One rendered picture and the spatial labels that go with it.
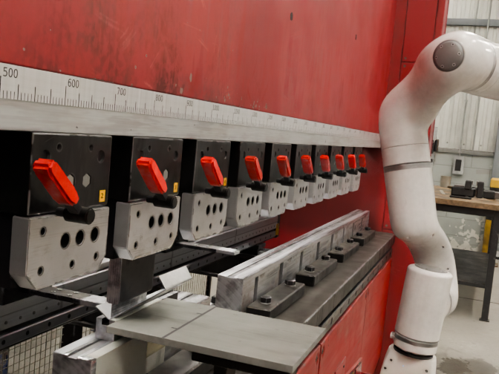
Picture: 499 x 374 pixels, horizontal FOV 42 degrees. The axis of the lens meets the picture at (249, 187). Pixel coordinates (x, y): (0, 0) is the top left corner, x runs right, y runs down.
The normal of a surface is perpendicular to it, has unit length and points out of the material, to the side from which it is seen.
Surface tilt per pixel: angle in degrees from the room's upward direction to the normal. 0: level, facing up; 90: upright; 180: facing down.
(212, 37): 90
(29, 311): 90
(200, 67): 90
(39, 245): 90
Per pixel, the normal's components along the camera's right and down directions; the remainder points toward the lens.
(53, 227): 0.94, 0.11
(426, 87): -0.85, 0.46
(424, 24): -0.33, 0.05
